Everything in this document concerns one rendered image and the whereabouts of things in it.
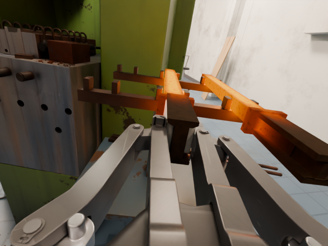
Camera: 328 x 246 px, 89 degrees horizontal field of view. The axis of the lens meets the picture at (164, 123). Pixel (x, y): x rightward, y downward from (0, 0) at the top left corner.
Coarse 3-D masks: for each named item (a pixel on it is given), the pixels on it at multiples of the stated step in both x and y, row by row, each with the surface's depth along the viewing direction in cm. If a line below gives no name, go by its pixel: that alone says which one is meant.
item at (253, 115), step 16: (208, 80) 45; (240, 96) 30; (240, 112) 26; (256, 112) 21; (272, 112) 21; (256, 128) 22; (272, 128) 19; (288, 128) 17; (272, 144) 19; (288, 144) 17; (304, 144) 14; (320, 144) 15; (288, 160) 16; (304, 160) 15; (320, 160) 13; (304, 176) 14; (320, 176) 14
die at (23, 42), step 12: (0, 36) 55; (12, 36) 55; (24, 36) 55; (36, 36) 55; (48, 36) 60; (60, 36) 65; (72, 36) 80; (0, 48) 57; (12, 48) 57; (24, 48) 56; (36, 48) 56
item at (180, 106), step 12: (168, 72) 45; (168, 84) 30; (168, 96) 19; (180, 96) 20; (168, 108) 15; (180, 108) 16; (192, 108) 16; (168, 120) 13; (180, 120) 13; (192, 120) 14; (180, 132) 14; (180, 144) 14; (180, 156) 15
